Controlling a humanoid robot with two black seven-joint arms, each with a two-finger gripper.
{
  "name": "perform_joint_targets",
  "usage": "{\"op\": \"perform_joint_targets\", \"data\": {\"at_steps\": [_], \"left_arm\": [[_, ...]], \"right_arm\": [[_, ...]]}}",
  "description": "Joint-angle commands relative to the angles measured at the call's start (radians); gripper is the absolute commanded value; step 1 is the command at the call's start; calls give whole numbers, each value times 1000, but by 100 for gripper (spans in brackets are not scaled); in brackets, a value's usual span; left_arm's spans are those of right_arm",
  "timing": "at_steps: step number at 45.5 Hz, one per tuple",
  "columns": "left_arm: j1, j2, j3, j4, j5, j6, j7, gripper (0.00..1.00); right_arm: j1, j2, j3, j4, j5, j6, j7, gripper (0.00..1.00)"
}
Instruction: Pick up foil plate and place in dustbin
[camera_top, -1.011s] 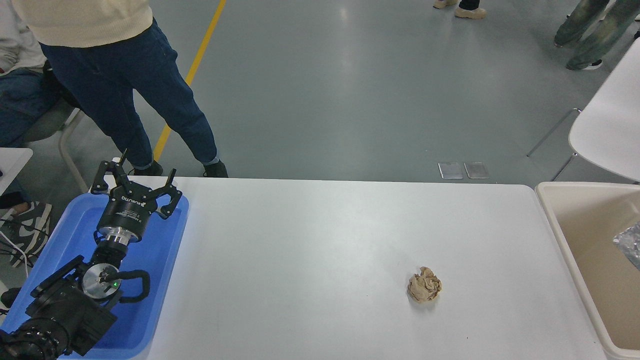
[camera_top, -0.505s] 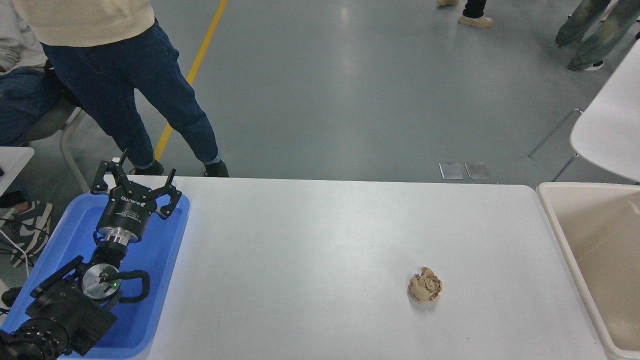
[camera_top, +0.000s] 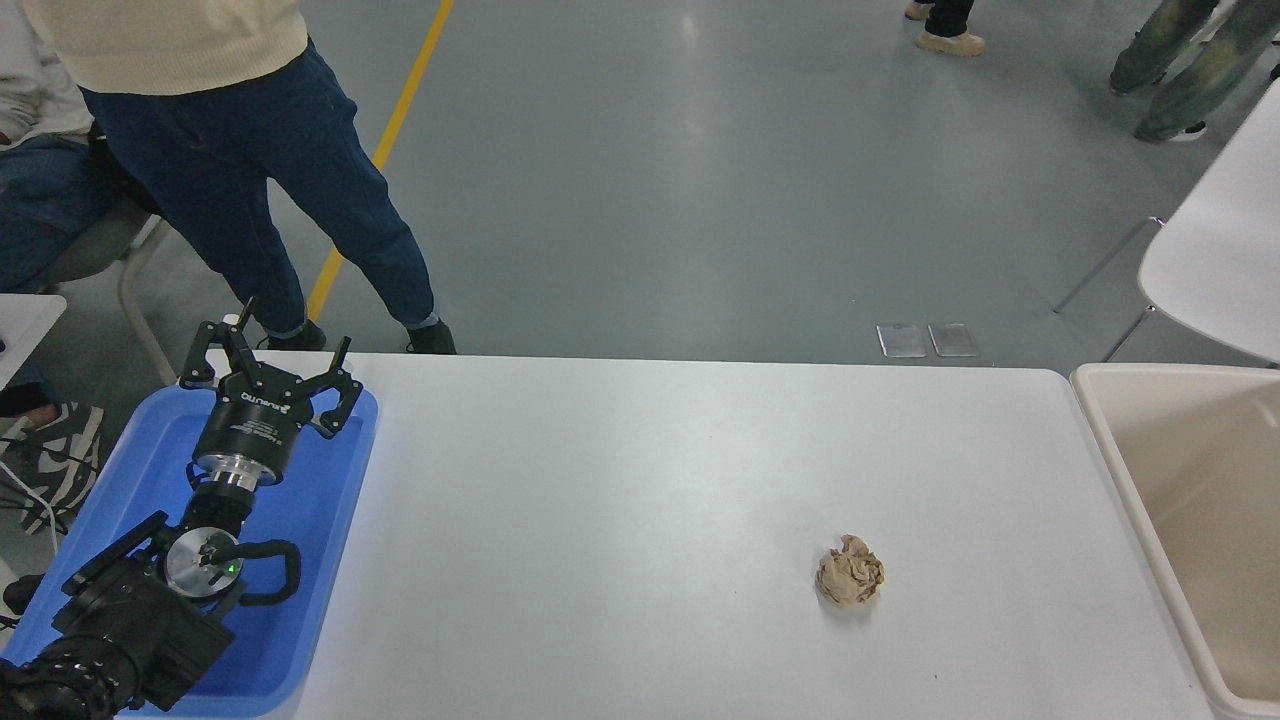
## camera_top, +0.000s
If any person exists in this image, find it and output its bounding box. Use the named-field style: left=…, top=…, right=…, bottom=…
left=20, top=0, right=458, bottom=356
left=905, top=0, right=987, bottom=58
left=0, top=0, right=126, bottom=536
left=1108, top=0, right=1280, bottom=143

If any blue plastic tray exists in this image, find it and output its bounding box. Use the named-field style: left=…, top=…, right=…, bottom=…
left=0, top=385, right=381, bottom=719

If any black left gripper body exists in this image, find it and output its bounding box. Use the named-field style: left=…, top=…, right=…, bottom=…
left=195, top=366, right=339, bottom=473

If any white round chair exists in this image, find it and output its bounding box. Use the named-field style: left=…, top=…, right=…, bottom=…
left=1053, top=78, right=1280, bottom=367

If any white floor cable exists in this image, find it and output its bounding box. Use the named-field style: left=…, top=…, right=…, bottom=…
left=0, top=458, right=59, bottom=557

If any crumpled tan paper ball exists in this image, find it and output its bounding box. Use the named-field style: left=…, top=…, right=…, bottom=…
left=814, top=533, right=886, bottom=607

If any large pale bin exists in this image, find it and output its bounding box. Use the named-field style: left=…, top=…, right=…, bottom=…
left=1070, top=362, right=1280, bottom=720

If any grey chair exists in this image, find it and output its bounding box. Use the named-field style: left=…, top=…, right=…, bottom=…
left=40, top=190, right=181, bottom=386

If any small white side table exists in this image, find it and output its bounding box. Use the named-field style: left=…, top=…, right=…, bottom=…
left=0, top=293, right=68, bottom=391

